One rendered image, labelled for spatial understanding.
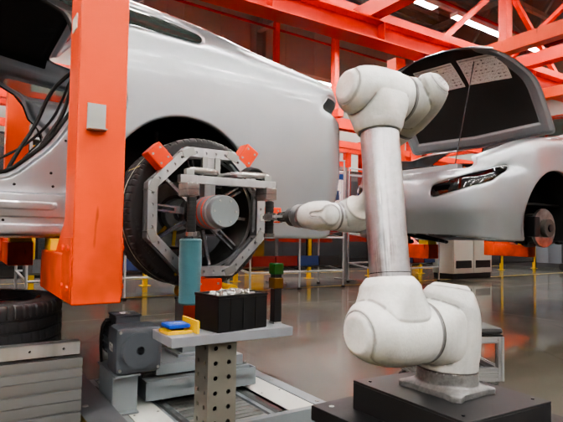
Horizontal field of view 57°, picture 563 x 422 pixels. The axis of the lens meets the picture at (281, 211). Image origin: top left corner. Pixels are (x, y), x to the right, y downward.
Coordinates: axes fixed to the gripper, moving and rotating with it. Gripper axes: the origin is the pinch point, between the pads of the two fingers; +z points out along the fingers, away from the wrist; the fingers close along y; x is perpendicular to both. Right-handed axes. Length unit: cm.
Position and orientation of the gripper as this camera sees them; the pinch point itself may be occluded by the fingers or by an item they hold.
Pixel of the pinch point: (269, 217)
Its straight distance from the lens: 209.6
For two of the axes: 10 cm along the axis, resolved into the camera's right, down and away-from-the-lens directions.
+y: 8.4, 0.4, 5.4
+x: 0.1, -10.0, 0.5
